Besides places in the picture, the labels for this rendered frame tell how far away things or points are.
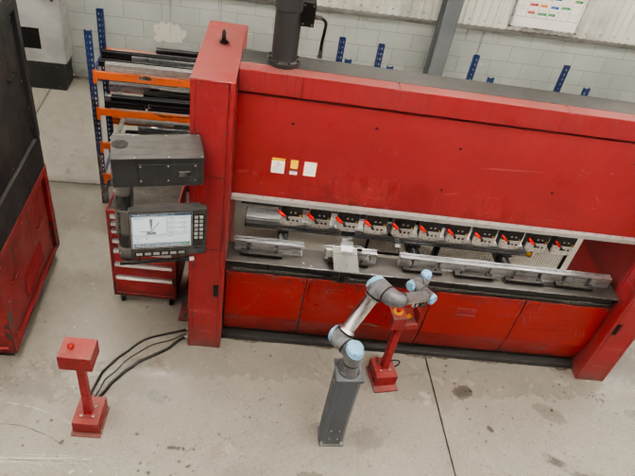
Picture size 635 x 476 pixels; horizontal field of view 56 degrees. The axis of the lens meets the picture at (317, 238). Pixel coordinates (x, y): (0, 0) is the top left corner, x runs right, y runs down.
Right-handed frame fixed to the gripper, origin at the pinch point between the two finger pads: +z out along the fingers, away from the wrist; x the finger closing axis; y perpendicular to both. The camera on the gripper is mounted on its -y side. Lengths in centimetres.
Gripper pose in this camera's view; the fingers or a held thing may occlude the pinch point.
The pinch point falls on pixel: (413, 307)
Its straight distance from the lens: 430.5
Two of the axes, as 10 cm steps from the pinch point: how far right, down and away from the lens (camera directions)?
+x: -9.7, 0.2, -2.5
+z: -1.6, 6.9, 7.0
